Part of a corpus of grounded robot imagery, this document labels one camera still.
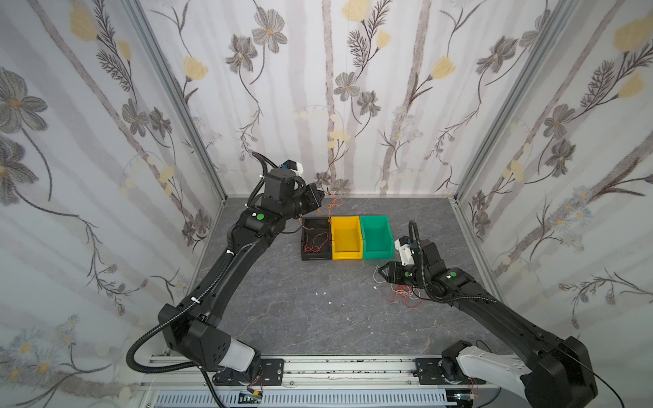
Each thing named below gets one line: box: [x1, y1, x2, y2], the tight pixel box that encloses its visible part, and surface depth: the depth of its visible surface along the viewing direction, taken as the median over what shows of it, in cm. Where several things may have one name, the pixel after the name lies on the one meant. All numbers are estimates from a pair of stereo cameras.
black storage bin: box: [300, 216, 333, 261], surface depth 103 cm
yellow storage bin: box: [330, 215, 364, 261], surface depth 103 cm
